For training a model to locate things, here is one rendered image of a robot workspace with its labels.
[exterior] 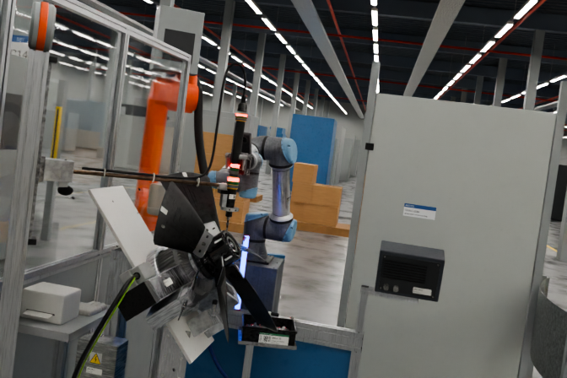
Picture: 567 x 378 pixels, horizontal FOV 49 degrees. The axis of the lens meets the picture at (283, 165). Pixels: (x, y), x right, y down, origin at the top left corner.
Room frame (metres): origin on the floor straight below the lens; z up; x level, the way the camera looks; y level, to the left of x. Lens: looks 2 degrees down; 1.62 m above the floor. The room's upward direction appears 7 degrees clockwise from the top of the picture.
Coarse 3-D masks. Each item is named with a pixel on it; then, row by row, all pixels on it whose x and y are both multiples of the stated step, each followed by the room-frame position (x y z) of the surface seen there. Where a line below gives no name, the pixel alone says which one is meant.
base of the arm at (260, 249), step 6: (252, 240) 3.04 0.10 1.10; (258, 240) 3.05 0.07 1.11; (264, 240) 3.08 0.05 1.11; (252, 246) 3.04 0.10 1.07; (258, 246) 3.05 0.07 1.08; (264, 246) 3.08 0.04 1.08; (258, 252) 3.05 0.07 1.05; (264, 252) 3.07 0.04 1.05; (252, 258) 3.03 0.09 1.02; (258, 258) 3.04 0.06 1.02; (264, 258) 3.06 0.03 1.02
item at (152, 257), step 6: (162, 246) 2.28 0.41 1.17; (150, 252) 2.23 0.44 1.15; (156, 252) 2.20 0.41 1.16; (150, 258) 2.18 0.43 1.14; (156, 258) 2.18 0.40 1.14; (156, 264) 2.15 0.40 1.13; (156, 270) 2.13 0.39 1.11; (192, 306) 2.24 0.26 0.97; (198, 306) 2.25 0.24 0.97; (186, 312) 2.17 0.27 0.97
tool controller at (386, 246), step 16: (384, 240) 2.58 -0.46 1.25; (384, 256) 2.49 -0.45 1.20; (400, 256) 2.48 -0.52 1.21; (416, 256) 2.47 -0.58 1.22; (432, 256) 2.47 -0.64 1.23; (384, 272) 2.51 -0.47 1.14; (400, 272) 2.49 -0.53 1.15; (416, 272) 2.48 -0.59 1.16; (432, 272) 2.46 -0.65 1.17; (384, 288) 2.50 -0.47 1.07; (400, 288) 2.51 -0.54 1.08; (416, 288) 2.49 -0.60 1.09; (432, 288) 2.48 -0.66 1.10
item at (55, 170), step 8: (40, 160) 2.01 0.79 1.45; (48, 160) 2.01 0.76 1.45; (56, 160) 2.02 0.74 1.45; (64, 160) 2.04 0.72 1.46; (72, 160) 2.08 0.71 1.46; (40, 168) 2.01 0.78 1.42; (48, 168) 2.01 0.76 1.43; (56, 168) 2.02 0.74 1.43; (64, 168) 2.03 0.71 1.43; (72, 168) 2.04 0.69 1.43; (40, 176) 2.01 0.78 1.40; (48, 176) 2.01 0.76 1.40; (56, 176) 2.02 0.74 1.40; (64, 176) 2.03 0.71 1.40; (72, 176) 2.04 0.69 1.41
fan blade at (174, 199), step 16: (176, 192) 2.04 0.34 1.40; (160, 208) 1.96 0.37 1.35; (176, 208) 2.02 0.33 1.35; (192, 208) 2.09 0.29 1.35; (160, 224) 1.95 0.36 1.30; (176, 224) 2.02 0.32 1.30; (192, 224) 2.08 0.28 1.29; (160, 240) 1.95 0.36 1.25; (176, 240) 2.03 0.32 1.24; (192, 240) 2.09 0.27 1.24
